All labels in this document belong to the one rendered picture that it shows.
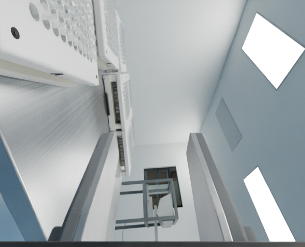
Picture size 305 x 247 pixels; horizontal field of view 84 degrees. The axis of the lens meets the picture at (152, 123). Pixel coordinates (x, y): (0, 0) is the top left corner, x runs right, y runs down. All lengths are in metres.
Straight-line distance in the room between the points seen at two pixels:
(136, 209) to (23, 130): 5.15
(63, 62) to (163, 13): 3.33
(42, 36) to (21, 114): 0.12
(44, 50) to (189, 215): 5.33
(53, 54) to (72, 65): 0.04
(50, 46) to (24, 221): 0.25
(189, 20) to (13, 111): 3.51
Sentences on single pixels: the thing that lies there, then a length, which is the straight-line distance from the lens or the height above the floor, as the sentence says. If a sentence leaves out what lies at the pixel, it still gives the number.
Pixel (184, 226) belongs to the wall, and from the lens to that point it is 5.34.
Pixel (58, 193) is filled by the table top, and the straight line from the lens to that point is 0.37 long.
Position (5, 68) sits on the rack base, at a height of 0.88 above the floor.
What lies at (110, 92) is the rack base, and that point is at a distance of 0.75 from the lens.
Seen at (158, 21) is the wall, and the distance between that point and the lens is 3.55.
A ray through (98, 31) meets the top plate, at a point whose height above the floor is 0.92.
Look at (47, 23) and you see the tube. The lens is 0.21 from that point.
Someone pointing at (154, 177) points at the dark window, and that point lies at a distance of 5.74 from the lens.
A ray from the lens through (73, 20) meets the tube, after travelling 0.26.
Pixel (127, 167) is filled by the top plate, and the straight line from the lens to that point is 0.86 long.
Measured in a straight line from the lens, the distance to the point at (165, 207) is 3.39.
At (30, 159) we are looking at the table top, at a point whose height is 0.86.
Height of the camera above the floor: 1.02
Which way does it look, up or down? 3 degrees up
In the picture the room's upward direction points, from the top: 87 degrees clockwise
